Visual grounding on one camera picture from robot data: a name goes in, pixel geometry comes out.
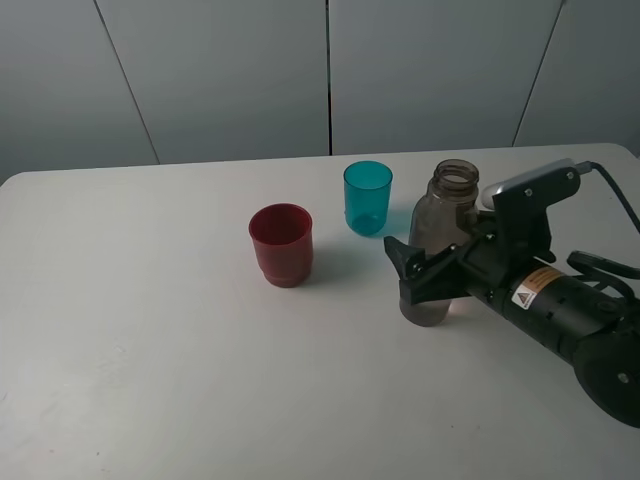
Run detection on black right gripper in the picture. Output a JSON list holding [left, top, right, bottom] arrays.
[[383, 219, 540, 305]]

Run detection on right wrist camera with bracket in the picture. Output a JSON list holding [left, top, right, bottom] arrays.
[[481, 158, 581, 263]]

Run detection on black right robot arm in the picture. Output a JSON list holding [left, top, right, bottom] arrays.
[[384, 221, 639, 427]]

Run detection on red plastic cup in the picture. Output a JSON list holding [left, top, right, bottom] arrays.
[[248, 203, 313, 288]]

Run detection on teal transparent plastic cup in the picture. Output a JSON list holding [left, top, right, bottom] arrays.
[[343, 160, 393, 236]]

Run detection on smoky transparent water bottle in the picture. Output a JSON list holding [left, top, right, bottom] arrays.
[[398, 158, 481, 328]]

